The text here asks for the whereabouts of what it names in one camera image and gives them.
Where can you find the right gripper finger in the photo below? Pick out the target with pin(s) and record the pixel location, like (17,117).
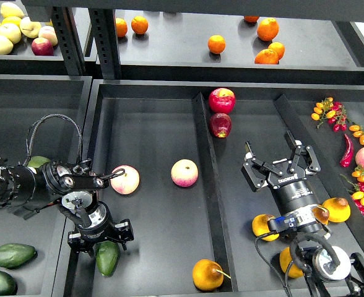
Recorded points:
(252,162)
(296,147)

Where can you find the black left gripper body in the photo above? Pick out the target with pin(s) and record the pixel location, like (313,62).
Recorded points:
(106,231)

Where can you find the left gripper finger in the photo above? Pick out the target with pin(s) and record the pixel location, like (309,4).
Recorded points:
(85,246)
(122,242)

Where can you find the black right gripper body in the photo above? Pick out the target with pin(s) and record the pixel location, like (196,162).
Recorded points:
(260,174)

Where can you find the green avocado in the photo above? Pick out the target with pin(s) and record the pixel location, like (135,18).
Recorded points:
(107,255)
(37,161)

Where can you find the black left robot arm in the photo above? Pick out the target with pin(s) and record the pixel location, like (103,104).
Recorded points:
(72,187)

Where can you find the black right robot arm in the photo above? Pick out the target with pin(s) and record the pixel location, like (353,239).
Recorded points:
(299,220)

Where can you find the dark avocado lower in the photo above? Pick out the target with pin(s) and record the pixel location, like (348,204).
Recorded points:
(14,255)

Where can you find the yellow pear bottom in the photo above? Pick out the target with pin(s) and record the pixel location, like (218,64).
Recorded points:
(284,260)

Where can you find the cherry tomato bunch upper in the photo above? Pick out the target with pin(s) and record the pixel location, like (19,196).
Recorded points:
(331,112)

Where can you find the red chili pepper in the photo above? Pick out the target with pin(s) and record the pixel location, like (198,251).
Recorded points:
(345,161)

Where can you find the pink apple left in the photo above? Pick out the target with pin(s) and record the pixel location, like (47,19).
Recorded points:
(128,182)

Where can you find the pink apple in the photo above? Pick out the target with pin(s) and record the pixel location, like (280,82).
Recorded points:
(128,182)
(184,173)

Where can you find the bright red apple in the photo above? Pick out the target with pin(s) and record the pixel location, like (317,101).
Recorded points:
(222,100)

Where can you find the pink apple right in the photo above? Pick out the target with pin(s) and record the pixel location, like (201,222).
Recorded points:
(184,173)

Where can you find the black centre divided tray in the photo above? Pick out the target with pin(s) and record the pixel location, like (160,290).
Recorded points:
(152,125)

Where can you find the orange front right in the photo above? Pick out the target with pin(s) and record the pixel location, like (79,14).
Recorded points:
(267,56)

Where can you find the orange right small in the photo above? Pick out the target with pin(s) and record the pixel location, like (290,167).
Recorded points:
(279,48)

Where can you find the orange centre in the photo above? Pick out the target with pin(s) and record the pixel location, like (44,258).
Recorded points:
(216,44)

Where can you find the large orange upper right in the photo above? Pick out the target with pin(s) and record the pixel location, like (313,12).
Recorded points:
(268,29)

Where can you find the orange behind shelf edge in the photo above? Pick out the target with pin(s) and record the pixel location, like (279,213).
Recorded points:
(251,19)

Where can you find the black left tray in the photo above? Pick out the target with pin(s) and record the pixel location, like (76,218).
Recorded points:
(24,100)

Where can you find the orange far left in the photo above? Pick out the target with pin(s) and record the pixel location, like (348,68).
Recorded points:
(121,27)

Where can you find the dark red apple on shelf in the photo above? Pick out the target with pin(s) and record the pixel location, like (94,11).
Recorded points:
(42,47)

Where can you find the pink peach on shelf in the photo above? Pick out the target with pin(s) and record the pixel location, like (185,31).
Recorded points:
(48,32)

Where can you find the pale yellow apple front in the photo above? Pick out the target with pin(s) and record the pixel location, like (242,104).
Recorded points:
(0,45)

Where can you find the pale yellow apple right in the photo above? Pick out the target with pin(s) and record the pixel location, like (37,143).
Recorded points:
(30,28)

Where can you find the pale yellow apple middle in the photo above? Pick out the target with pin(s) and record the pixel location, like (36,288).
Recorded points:
(11,32)

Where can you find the black shelf post right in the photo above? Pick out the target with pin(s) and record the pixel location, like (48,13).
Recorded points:
(104,32)

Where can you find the black shelf post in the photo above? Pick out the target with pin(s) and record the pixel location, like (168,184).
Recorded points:
(104,32)
(68,40)

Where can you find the black shelf post left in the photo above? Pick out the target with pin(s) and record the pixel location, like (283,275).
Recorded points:
(68,40)

